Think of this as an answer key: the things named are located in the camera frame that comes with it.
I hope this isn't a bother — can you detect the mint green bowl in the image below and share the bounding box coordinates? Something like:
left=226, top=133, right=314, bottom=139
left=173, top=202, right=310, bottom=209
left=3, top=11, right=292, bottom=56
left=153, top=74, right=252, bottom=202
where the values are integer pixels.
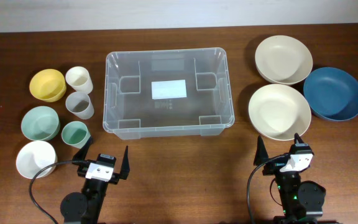
left=21, top=106, right=60, bottom=141

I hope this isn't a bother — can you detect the mint green cup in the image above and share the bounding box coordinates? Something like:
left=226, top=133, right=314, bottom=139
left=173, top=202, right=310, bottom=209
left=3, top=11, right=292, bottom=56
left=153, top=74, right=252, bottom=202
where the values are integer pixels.
left=62, top=121, right=91, bottom=149

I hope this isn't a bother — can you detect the beige bowl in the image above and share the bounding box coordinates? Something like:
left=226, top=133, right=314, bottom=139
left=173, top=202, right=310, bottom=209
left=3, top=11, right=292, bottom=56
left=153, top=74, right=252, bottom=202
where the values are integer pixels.
left=255, top=35, right=313, bottom=85
left=248, top=84, right=311, bottom=141

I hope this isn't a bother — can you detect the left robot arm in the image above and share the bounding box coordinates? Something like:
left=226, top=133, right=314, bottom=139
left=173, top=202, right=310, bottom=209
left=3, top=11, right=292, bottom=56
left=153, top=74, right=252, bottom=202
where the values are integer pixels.
left=60, top=138, right=130, bottom=224

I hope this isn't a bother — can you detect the cream cup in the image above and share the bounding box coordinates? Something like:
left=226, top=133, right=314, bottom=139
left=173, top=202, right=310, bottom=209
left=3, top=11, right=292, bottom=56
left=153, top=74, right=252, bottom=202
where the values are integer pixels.
left=65, top=66, right=93, bottom=94

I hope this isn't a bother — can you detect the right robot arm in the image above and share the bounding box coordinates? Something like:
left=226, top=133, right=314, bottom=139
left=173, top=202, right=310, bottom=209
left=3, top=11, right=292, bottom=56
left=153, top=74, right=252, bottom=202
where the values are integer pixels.
left=252, top=134, right=326, bottom=223

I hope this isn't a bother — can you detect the clear plastic storage bin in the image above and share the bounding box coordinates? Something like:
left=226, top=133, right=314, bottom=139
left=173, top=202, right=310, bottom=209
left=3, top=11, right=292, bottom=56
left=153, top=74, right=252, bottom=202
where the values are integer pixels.
left=103, top=47, right=235, bottom=140

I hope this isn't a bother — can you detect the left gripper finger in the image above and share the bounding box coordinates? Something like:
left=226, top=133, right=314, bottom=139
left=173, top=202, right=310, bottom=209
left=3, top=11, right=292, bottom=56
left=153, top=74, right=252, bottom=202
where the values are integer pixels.
left=119, top=146, right=130, bottom=180
left=72, top=137, right=93, bottom=164

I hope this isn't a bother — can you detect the dark blue bowl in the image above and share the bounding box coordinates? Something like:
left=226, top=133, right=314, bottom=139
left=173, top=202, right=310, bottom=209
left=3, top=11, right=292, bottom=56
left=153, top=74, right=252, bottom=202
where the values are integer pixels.
left=303, top=67, right=358, bottom=121

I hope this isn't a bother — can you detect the translucent grey cup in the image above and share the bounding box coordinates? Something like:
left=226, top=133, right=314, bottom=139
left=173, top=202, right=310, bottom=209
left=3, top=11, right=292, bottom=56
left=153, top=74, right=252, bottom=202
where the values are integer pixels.
left=65, top=91, right=94, bottom=119

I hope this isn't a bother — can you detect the yellow bowl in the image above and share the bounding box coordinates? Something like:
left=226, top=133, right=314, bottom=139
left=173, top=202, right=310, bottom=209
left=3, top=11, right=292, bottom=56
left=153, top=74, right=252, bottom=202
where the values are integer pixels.
left=29, top=68, right=67, bottom=103

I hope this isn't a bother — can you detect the white label in bin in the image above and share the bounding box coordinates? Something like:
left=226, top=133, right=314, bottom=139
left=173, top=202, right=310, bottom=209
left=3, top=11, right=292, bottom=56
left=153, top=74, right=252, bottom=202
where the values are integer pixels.
left=152, top=80, right=187, bottom=100

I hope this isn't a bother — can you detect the white bowl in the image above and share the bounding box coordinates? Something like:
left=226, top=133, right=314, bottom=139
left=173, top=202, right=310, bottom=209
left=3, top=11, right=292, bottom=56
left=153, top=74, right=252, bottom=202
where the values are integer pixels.
left=16, top=141, right=58, bottom=179

